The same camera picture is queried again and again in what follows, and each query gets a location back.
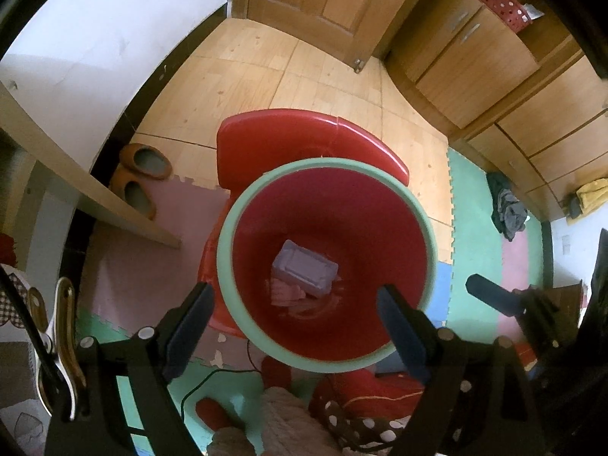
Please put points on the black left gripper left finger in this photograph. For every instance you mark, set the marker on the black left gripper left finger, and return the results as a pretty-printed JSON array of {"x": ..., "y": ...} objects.
[{"x": 159, "y": 354}]

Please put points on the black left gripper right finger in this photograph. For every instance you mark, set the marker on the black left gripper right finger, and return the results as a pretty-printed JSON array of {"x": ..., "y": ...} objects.
[{"x": 443, "y": 421}]

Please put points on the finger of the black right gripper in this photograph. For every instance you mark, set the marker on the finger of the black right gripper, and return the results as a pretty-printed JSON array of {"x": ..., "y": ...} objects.
[{"x": 495, "y": 296}]

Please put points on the pale purple box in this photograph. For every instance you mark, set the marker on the pale purple box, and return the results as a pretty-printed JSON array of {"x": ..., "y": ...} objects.
[{"x": 311, "y": 271}]

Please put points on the colourful foam floor mat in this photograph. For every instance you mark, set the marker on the colourful foam floor mat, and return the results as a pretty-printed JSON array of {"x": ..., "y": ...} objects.
[{"x": 129, "y": 282}]

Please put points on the metal clip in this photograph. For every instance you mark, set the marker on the metal clip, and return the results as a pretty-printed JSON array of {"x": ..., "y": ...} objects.
[{"x": 57, "y": 335}]

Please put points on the dark crumpled clothes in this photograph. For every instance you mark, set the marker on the dark crumpled clothes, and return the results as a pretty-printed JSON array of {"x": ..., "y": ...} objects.
[{"x": 509, "y": 215}]

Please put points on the red polka dot slipper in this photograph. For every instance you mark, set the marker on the red polka dot slipper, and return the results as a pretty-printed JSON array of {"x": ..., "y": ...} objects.
[{"x": 365, "y": 413}]

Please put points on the yellow cloth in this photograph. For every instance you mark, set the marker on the yellow cloth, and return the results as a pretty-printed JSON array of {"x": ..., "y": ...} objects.
[{"x": 587, "y": 199}]

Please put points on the brown slipper lower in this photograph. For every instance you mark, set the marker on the brown slipper lower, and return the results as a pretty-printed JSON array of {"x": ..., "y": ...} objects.
[{"x": 128, "y": 187}]

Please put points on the brown slipper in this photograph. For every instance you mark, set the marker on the brown slipper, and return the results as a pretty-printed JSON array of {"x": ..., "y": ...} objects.
[
  {"x": 128, "y": 187},
  {"x": 146, "y": 160}
]

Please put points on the red bin with green rim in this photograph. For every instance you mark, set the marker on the red bin with green rim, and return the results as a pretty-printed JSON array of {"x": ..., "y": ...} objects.
[{"x": 357, "y": 215}]

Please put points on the wooden cabinet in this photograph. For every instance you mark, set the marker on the wooden cabinet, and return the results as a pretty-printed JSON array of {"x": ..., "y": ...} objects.
[{"x": 530, "y": 104}]

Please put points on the brown slipper upper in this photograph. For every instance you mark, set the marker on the brown slipper upper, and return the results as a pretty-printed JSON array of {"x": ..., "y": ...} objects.
[{"x": 146, "y": 160}]

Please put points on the beige desk board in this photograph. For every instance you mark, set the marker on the beige desk board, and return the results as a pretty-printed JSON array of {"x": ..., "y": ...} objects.
[{"x": 73, "y": 184}]

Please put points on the red plastic stool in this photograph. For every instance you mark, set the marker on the red plastic stool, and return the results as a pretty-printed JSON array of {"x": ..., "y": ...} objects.
[{"x": 253, "y": 143}]

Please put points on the red perforated basket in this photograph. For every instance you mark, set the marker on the red perforated basket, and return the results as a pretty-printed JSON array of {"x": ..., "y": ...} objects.
[{"x": 511, "y": 12}]

